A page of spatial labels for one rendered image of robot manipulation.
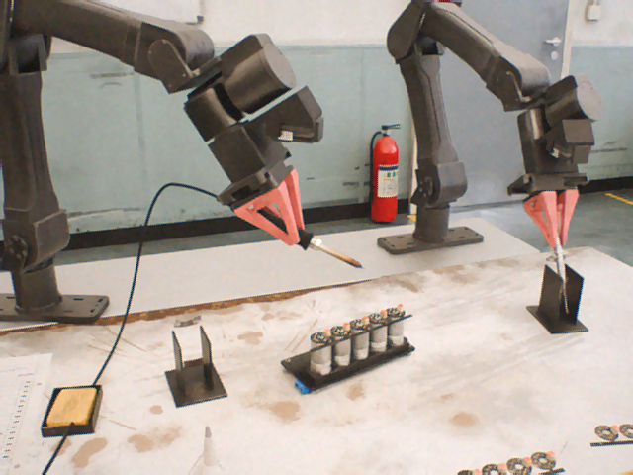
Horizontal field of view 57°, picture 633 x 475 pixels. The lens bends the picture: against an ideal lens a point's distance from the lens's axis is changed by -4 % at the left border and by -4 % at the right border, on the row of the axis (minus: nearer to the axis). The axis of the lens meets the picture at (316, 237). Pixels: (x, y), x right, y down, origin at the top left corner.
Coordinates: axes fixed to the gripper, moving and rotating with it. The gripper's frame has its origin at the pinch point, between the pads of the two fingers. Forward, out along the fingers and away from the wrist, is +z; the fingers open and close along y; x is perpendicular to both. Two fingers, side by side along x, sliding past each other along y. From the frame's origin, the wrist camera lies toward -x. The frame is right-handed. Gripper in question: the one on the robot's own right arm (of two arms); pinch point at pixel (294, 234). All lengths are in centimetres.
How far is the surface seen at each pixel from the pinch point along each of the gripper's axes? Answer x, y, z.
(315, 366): 2.5, -8.7, 13.0
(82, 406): 22.3, -21.3, 1.4
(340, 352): -0.1, -6.5, 13.7
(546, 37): -42, 335, 40
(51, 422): 23.5, -24.7, 0.4
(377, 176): 71, 257, 53
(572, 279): -24.4, 16.8, 28.0
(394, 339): -3.9, -0.3, 17.8
